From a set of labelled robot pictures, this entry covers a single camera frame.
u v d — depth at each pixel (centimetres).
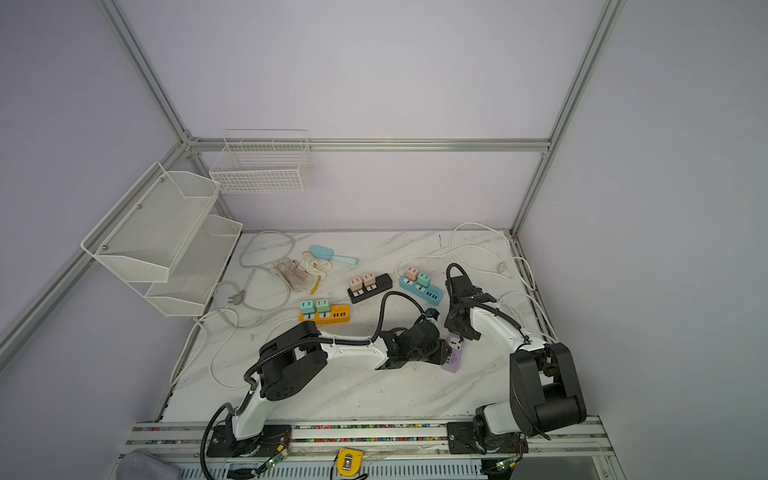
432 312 82
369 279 98
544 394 43
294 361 54
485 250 114
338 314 94
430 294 98
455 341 88
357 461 70
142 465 68
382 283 102
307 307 91
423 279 98
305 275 105
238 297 99
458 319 66
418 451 73
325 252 115
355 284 97
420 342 69
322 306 91
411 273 100
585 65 76
